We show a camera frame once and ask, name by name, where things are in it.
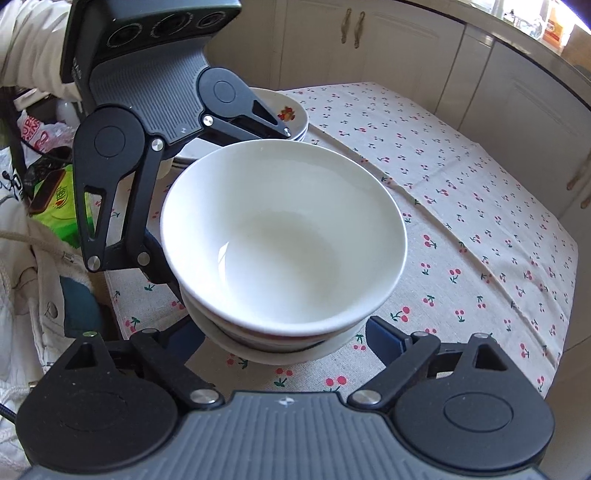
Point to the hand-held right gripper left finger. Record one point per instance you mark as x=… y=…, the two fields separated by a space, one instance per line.
x=152 y=355

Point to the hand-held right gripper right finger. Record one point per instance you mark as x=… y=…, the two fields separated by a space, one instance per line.
x=385 y=339

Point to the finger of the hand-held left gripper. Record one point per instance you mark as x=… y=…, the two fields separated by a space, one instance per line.
x=134 y=230
x=272 y=127

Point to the person's left forearm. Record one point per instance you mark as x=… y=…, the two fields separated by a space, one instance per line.
x=32 y=46

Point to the green printed package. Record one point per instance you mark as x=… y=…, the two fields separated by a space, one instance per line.
x=62 y=217

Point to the white plastic bottle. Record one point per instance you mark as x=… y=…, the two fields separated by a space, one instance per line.
x=68 y=113

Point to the brown rectangular bar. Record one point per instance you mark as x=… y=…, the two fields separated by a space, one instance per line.
x=46 y=191

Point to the black plastic bag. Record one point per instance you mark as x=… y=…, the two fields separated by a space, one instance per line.
x=44 y=161

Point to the white bag with red print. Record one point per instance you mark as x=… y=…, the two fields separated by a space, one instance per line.
x=44 y=131

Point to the cherry-print tablecloth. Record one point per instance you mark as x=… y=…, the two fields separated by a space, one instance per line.
x=485 y=230

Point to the clear glass pitcher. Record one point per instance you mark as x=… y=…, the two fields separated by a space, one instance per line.
x=524 y=23

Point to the orange juice bottle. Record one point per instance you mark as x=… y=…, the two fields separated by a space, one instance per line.
x=556 y=27

